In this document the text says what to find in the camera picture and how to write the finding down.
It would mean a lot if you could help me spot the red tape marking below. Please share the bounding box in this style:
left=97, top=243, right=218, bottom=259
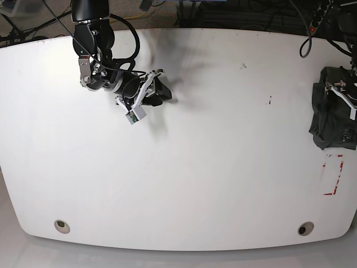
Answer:
left=320, top=154, right=344, bottom=196

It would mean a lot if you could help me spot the left table grommet hole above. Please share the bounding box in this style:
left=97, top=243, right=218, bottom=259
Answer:
left=54, top=220, right=70, bottom=234

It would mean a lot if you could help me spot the table grommet hole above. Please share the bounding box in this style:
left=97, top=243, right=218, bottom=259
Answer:
left=54, top=220, right=70, bottom=234
left=297, top=222, right=315, bottom=236

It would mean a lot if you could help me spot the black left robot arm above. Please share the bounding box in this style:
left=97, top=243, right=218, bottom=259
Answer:
left=335, top=1, right=356, bottom=105

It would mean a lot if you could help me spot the dark green T-shirt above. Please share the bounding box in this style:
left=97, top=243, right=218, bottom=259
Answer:
left=309, top=66, right=356, bottom=150

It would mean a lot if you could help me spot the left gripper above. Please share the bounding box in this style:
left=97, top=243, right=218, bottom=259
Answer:
left=342, top=72, right=356, bottom=106

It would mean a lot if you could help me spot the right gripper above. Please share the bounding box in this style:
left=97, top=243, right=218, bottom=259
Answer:
left=79, top=63, right=172, bottom=107

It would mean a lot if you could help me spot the right table grommet hole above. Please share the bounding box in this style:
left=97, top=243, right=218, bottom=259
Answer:
left=297, top=222, right=315, bottom=236

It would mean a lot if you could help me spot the white power strip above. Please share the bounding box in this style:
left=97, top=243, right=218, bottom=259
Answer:
left=309, top=1, right=330, bottom=36

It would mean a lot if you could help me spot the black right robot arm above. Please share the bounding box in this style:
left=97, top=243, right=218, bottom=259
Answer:
left=71, top=1, right=172, bottom=109

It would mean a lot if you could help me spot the yellow cable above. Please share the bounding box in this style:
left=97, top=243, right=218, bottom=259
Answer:
left=110, top=7, right=151, bottom=23

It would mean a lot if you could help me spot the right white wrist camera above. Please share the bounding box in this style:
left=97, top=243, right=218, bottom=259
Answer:
left=115, top=69, right=165, bottom=125

